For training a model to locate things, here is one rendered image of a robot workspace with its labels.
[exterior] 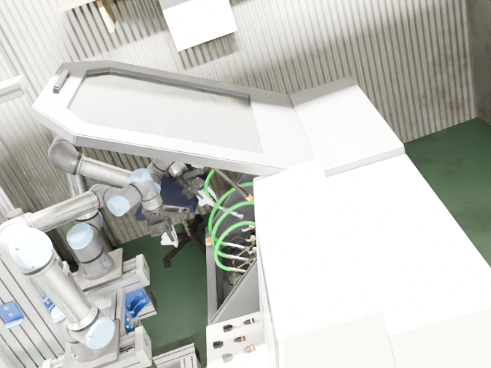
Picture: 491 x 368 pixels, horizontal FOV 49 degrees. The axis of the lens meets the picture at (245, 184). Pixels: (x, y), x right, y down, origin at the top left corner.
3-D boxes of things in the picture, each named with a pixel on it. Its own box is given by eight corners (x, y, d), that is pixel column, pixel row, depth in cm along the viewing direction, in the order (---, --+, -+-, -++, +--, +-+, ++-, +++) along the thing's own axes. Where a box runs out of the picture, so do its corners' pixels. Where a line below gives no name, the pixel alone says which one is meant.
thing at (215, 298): (215, 256, 273) (205, 232, 265) (223, 254, 273) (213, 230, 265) (221, 350, 220) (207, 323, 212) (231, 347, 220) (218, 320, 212)
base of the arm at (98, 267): (82, 284, 244) (72, 268, 239) (85, 264, 257) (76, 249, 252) (113, 273, 244) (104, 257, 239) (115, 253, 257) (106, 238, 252)
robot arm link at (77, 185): (76, 247, 250) (44, 142, 223) (81, 228, 263) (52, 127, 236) (101, 243, 251) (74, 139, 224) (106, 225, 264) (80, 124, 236)
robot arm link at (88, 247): (75, 265, 241) (61, 242, 234) (80, 247, 252) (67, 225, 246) (100, 257, 240) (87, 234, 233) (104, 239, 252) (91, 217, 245)
